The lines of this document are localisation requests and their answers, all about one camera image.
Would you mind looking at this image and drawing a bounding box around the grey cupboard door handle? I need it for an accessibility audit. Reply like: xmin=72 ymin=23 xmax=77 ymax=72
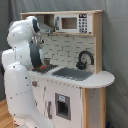
xmin=47 ymin=101 xmax=52 ymax=119

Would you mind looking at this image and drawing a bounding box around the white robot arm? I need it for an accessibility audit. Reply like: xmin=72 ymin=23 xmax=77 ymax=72
xmin=0 ymin=16 xmax=55 ymax=128

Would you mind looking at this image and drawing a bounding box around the wooden toy kitchen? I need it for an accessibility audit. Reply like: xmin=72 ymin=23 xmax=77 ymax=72
xmin=19 ymin=9 xmax=116 ymax=128

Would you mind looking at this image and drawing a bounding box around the black toy faucet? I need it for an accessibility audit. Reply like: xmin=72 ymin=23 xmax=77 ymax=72
xmin=76 ymin=50 xmax=94 ymax=70

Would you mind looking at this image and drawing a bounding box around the grey range hood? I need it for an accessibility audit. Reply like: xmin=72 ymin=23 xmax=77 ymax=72
xmin=39 ymin=15 xmax=54 ymax=33

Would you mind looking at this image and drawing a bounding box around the right red stove knob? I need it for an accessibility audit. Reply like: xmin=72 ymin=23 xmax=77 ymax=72
xmin=32 ymin=81 xmax=37 ymax=87

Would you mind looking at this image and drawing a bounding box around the black toy stovetop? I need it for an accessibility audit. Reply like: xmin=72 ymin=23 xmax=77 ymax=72
xmin=32 ymin=64 xmax=58 ymax=73

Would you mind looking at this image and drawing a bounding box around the toy microwave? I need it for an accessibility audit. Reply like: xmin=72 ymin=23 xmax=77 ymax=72
xmin=55 ymin=14 xmax=93 ymax=34

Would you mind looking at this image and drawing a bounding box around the grey toy sink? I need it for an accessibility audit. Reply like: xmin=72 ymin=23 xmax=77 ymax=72
xmin=52 ymin=67 xmax=92 ymax=81

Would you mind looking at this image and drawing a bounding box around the grey ice dispenser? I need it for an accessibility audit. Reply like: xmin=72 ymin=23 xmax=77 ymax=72
xmin=55 ymin=93 xmax=71 ymax=120

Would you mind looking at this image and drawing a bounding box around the small silver pot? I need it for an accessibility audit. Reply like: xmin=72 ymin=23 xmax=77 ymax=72
xmin=44 ymin=58 xmax=50 ymax=66

